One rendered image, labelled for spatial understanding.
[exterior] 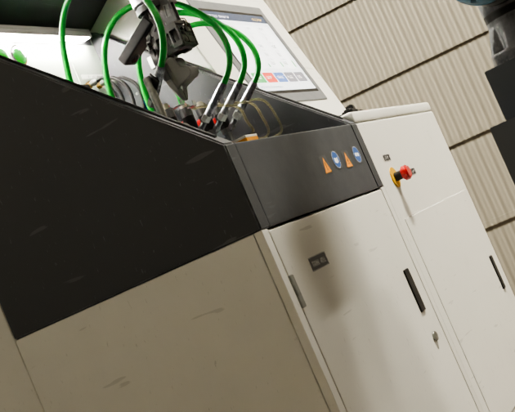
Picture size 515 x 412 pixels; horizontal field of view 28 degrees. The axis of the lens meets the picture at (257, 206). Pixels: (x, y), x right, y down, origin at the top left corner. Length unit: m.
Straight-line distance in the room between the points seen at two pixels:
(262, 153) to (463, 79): 3.48
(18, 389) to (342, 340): 0.65
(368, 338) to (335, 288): 0.12
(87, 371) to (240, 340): 0.33
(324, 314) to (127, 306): 0.36
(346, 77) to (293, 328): 3.73
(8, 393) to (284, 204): 0.67
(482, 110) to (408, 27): 0.57
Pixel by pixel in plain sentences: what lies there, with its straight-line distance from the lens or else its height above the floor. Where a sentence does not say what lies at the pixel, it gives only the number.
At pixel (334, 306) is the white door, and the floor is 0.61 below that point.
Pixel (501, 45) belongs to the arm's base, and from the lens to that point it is 2.01.
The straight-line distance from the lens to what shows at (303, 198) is 1.95.
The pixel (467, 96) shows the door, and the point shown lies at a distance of 5.29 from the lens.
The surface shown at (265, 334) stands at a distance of 1.77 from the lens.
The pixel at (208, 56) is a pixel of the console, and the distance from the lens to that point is 2.57.
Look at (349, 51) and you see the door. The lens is 5.41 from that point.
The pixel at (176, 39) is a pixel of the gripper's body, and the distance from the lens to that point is 2.16.
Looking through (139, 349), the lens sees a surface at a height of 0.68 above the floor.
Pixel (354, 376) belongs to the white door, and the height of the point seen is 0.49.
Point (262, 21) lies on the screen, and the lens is 3.08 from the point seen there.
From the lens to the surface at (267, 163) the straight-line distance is 1.87.
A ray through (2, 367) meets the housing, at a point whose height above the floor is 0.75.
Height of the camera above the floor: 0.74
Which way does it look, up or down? 3 degrees up
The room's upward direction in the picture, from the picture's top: 23 degrees counter-clockwise
